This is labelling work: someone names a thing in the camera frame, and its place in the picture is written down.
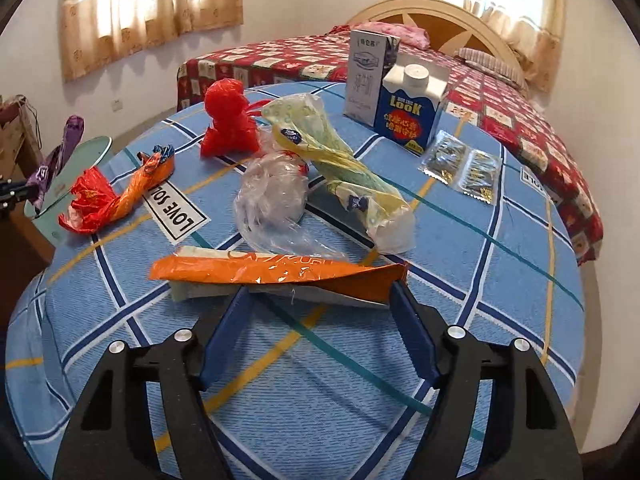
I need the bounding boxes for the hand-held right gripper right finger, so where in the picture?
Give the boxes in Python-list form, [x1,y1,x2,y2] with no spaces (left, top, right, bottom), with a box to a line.
[392,280,586,480]

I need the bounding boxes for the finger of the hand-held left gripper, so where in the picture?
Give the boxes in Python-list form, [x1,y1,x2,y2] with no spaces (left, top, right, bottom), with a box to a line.
[0,180,40,211]

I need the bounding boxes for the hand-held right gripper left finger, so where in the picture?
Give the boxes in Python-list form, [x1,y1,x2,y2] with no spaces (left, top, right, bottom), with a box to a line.
[52,285,253,480]

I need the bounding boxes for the long orange foil wrapper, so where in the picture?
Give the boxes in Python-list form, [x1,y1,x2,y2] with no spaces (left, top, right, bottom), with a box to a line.
[150,246,408,311]

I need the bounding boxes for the wooden cabinet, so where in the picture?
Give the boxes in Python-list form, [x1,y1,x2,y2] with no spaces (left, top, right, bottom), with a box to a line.
[0,94,56,281]

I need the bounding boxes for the purple wrapper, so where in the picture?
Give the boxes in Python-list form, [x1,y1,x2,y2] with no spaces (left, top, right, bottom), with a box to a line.
[26,115,85,206]

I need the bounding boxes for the blue plaid tablecloth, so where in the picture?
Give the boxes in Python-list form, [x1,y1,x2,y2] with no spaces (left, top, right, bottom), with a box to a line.
[5,80,586,480]

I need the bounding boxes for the crumpled orange red wrapper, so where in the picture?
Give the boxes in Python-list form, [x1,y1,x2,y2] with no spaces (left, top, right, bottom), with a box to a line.
[58,144,176,235]

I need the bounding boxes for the clear plastic bag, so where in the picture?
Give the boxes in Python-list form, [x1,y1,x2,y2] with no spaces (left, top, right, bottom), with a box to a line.
[234,152,351,261]

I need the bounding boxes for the clear sachet strip dark contents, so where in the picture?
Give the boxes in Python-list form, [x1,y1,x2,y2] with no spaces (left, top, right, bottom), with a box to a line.
[420,130,501,206]

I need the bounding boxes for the yellow green plastic bag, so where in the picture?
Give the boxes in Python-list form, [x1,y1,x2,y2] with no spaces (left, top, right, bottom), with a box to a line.
[261,94,417,255]

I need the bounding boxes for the blue carton with white cap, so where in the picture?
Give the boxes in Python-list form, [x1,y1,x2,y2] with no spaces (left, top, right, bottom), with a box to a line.
[374,53,449,153]

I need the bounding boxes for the red plastic bag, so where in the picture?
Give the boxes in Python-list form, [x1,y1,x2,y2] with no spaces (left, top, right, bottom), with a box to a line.
[200,79,263,158]

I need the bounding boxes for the wide beige patterned curtain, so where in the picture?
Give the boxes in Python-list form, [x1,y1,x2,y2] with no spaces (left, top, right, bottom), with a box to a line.
[59,0,244,82]

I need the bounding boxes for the white milk carton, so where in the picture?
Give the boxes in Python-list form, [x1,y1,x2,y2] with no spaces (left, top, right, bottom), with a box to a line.
[343,29,403,127]

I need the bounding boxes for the striped pillow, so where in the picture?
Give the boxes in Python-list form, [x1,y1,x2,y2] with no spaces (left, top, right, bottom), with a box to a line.
[457,47,526,86]

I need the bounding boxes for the pink pillow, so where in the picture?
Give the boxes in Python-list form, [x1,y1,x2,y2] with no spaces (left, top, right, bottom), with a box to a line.
[332,21,430,51]

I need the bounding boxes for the cream wooden headboard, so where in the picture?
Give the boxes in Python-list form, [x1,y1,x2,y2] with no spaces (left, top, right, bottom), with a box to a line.
[345,0,526,86]

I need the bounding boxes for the thin cable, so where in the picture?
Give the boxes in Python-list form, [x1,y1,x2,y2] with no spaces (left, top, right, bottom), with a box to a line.
[15,94,42,137]

